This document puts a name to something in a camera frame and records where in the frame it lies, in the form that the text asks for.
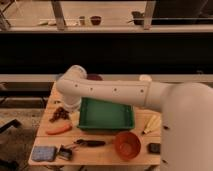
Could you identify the dark red background bowl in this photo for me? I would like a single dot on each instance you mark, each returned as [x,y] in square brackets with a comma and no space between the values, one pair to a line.
[95,20]

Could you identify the green plastic tray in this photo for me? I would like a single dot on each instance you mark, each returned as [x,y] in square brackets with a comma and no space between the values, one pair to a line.
[103,115]

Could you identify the orange carrot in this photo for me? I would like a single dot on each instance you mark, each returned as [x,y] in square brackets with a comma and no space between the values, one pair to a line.
[59,130]

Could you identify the yellow banana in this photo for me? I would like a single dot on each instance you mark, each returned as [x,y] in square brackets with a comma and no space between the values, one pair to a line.
[153,124]

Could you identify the purple bowl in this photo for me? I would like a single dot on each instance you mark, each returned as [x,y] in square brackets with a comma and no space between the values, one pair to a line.
[95,77]

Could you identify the blue sponge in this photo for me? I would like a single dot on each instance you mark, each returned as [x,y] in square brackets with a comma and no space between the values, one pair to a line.
[44,153]

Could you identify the black background pot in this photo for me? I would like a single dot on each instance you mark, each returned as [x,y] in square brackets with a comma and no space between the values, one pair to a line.
[138,17]

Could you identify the black sponge block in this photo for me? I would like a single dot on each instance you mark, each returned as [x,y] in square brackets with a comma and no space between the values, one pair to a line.
[154,148]

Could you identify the white lidded jar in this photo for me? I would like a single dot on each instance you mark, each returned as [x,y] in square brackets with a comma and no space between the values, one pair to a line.
[145,78]

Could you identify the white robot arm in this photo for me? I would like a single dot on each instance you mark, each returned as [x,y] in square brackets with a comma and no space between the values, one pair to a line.
[186,108]

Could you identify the small background cup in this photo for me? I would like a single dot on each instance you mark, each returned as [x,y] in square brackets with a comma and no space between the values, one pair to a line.
[82,20]

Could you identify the bunch of dark grapes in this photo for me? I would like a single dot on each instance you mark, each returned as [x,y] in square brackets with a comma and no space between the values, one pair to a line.
[60,113]

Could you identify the orange-red plastic bowl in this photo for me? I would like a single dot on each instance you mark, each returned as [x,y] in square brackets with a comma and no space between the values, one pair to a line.
[127,145]

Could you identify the wooden table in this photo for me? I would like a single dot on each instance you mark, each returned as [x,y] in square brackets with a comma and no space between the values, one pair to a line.
[93,156]

